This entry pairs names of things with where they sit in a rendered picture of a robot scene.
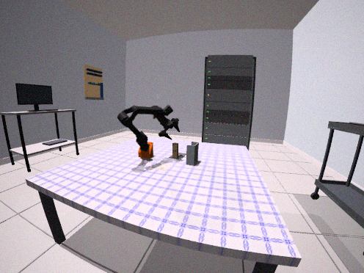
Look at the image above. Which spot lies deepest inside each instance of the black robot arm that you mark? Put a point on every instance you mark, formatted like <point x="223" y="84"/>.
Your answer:
<point x="141" y="138"/>

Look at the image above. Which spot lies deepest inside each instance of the grey open bin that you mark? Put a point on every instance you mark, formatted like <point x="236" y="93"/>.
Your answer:
<point x="192" y="153"/>

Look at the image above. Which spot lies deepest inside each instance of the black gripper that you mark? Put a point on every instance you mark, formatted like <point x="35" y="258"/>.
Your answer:
<point x="163" y="133"/>

